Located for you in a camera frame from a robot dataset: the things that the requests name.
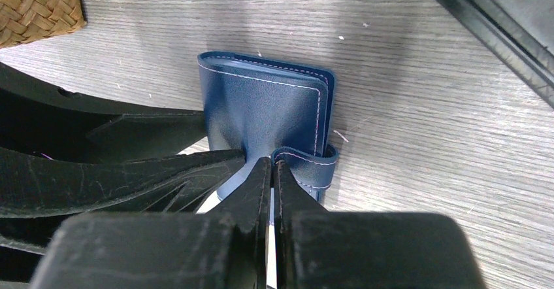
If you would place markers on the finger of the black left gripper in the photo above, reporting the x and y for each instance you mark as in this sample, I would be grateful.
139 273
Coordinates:
45 120
33 187

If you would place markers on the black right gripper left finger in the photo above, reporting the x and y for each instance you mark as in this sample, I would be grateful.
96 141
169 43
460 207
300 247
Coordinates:
225 247

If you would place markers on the woven bamboo cutlery tray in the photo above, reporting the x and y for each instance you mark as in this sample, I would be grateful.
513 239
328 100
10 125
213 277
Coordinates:
27 21

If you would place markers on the black white chessboard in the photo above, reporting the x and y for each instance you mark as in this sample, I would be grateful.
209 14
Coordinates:
518 32

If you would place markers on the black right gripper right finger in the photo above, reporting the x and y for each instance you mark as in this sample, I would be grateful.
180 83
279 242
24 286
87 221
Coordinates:
317 248

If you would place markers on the blue card holder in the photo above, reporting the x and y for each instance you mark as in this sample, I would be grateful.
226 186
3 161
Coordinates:
270 108

